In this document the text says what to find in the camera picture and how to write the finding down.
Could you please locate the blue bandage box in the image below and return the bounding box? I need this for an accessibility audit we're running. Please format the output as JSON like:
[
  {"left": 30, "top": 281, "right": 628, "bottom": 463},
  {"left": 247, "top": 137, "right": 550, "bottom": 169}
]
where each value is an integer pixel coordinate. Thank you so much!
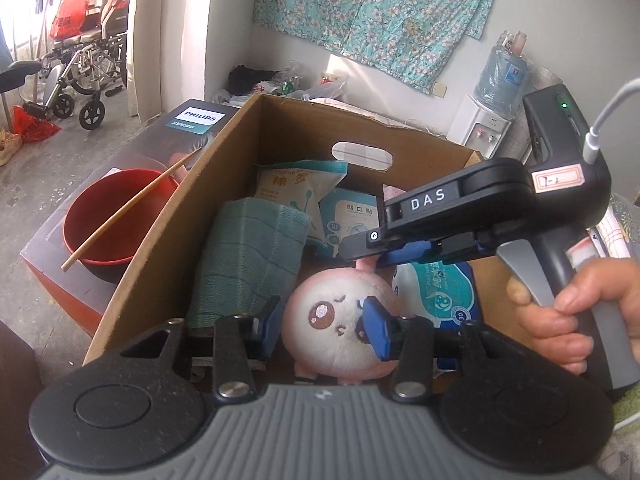
[{"left": 316, "top": 188, "right": 378, "bottom": 259}]

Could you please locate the blue wet wipes pack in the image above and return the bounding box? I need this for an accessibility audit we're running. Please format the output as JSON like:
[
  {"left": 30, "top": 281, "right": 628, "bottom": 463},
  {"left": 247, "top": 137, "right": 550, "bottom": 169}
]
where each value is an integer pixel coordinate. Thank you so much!
[{"left": 392, "top": 262, "right": 482, "bottom": 330}]

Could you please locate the pink scrubbing sponge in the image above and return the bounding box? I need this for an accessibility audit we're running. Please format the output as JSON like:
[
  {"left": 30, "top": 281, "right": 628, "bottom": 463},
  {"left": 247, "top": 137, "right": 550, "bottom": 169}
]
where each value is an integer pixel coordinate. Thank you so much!
[{"left": 382, "top": 184, "right": 406, "bottom": 206}]

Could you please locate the white cotton swab bag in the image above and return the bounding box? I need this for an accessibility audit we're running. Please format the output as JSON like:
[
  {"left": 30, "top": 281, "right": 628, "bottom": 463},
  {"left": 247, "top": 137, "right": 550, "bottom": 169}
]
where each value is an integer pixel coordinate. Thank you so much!
[{"left": 255, "top": 159, "right": 348, "bottom": 245}]

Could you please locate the pink plush toy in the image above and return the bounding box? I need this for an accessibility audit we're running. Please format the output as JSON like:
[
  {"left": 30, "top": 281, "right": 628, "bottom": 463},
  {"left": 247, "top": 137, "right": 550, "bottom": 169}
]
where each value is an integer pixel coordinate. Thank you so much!
[{"left": 281, "top": 257, "right": 401, "bottom": 385}]

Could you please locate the teal towel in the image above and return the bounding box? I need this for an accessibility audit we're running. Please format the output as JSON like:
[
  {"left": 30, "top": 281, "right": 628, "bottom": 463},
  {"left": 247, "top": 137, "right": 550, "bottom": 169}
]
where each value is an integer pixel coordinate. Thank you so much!
[{"left": 186, "top": 197, "right": 310, "bottom": 330}]

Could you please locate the person's right hand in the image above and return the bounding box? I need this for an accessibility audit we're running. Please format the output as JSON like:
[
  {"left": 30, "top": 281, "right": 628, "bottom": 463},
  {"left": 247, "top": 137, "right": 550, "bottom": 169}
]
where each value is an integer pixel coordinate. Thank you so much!
[{"left": 506, "top": 258, "right": 640, "bottom": 375}]

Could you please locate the water dispenser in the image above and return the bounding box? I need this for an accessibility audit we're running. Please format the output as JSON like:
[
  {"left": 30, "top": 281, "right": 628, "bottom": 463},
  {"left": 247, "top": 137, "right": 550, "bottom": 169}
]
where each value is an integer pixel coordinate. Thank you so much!
[{"left": 446, "top": 94, "right": 511, "bottom": 158}]

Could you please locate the brown cardboard box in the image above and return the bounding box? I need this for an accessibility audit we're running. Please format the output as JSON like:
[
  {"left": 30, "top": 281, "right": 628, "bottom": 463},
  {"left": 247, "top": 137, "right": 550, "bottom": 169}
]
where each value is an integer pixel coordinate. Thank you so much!
[{"left": 85, "top": 96, "right": 481, "bottom": 362}]

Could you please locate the blue water bottle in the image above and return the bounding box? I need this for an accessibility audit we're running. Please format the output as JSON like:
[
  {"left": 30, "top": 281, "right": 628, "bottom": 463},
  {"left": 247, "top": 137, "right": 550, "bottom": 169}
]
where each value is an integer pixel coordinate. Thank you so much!
[{"left": 473, "top": 46, "right": 530, "bottom": 119}]

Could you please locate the wooden chopstick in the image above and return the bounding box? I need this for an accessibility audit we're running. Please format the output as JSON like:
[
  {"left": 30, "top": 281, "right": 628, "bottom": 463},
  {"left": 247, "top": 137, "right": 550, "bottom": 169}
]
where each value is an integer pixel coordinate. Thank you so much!
[{"left": 61, "top": 142, "right": 205, "bottom": 273}]

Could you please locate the black cloth pile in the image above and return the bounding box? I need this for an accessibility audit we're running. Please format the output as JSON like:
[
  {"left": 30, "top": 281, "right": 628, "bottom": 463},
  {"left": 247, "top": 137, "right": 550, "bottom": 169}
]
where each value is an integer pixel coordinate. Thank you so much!
[{"left": 226, "top": 65, "right": 278, "bottom": 96}]

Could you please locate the red bowl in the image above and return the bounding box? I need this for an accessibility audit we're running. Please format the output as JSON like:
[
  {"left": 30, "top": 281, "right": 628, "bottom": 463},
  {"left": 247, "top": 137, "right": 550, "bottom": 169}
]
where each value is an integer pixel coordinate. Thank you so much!
[{"left": 62, "top": 168, "right": 180, "bottom": 269}]

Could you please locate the Philips box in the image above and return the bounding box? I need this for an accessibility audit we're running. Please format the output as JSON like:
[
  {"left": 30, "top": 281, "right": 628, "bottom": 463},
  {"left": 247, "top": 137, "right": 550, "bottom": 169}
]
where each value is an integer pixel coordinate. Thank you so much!
[{"left": 21, "top": 99, "right": 238, "bottom": 336}]

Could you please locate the wheelchair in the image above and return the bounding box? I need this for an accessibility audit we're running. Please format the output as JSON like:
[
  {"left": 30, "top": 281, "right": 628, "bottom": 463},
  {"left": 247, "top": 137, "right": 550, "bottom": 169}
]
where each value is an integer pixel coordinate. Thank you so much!
[{"left": 23, "top": 0, "right": 130, "bottom": 131}]

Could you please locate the white cable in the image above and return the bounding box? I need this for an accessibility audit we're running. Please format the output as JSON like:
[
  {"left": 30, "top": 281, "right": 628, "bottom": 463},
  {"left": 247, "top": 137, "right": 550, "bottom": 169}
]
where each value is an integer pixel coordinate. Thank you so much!
[{"left": 582, "top": 77, "right": 640, "bottom": 165}]

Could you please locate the clear plastic bag by wall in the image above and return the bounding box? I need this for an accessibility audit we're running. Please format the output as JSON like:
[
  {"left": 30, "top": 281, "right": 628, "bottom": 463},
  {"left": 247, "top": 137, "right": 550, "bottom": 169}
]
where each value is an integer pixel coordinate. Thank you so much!
[{"left": 288, "top": 73, "right": 348, "bottom": 101}]

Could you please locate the floral teal wall cloth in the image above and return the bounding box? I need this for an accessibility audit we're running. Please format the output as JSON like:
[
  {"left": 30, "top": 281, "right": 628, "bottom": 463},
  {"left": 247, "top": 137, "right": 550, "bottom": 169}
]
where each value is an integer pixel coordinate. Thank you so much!
[{"left": 253, "top": 0, "right": 494, "bottom": 94}]

